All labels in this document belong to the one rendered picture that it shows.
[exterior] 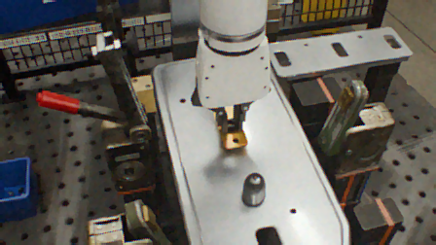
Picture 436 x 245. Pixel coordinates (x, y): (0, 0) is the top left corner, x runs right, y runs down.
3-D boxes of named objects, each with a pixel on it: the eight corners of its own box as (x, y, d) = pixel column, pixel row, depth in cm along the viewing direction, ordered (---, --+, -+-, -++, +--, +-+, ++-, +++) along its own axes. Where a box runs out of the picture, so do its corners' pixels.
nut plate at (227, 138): (249, 145, 70) (249, 139, 69) (225, 150, 69) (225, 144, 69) (235, 107, 76) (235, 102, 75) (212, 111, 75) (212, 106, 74)
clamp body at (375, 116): (361, 238, 93) (415, 129, 68) (309, 252, 91) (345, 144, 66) (344, 203, 99) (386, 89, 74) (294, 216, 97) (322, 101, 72)
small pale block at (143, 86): (171, 212, 98) (154, 88, 71) (156, 215, 97) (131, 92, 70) (168, 198, 100) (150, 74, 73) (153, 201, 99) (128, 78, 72)
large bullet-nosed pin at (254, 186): (266, 208, 65) (270, 182, 61) (245, 213, 65) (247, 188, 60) (259, 191, 67) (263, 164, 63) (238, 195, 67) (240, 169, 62)
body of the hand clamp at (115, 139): (168, 251, 91) (148, 140, 65) (135, 258, 90) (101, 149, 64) (163, 227, 95) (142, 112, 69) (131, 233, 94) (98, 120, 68)
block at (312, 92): (328, 191, 101) (356, 103, 80) (282, 202, 99) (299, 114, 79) (312, 158, 107) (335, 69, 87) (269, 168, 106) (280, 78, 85)
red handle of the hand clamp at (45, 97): (148, 128, 65) (39, 102, 56) (141, 138, 66) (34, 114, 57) (144, 108, 68) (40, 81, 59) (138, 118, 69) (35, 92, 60)
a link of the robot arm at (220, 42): (204, 41, 53) (205, 61, 56) (275, 30, 55) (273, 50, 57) (190, 4, 59) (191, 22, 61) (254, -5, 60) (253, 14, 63)
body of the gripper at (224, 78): (200, 53, 55) (202, 117, 64) (279, 41, 57) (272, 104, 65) (188, 19, 60) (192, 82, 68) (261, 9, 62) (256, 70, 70)
